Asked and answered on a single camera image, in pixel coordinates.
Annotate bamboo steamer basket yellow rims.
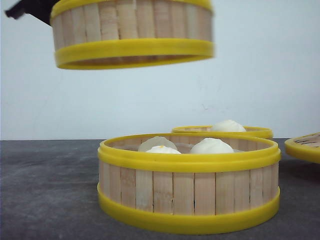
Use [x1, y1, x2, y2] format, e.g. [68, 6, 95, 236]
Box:
[171, 125, 274, 140]

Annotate round white steamed bun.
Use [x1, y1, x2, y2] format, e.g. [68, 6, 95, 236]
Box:
[190, 137, 234, 154]

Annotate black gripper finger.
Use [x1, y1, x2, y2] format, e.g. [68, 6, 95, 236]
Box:
[4, 0, 59, 26]

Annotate white bun with orange dot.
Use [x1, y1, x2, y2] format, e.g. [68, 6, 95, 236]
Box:
[146, 145, 181, 154]

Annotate translucent pale dumpling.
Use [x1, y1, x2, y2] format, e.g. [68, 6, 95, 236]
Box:
[138, 136, 177, 152]

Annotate woven bamboo steamer lid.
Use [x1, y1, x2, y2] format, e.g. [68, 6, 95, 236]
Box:
[284, 132, 320, 164]

